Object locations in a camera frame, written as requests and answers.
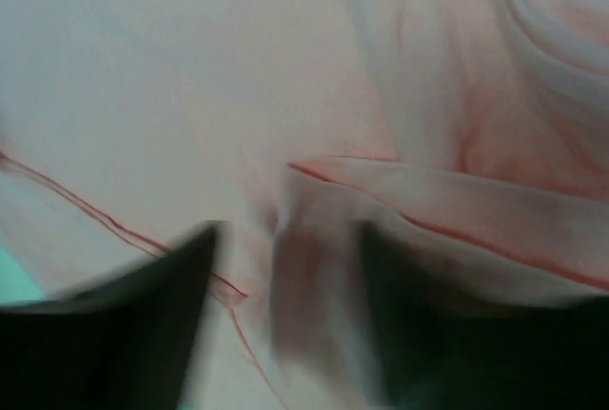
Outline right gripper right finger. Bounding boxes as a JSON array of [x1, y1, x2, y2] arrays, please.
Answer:
[[358, 223, 608, 409]]

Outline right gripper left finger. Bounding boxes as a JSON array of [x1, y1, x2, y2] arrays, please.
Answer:
[[1, 225, 219, 409]]

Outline pink t-shirt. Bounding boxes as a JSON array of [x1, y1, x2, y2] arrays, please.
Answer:
[[1, 0, 608, 409]]

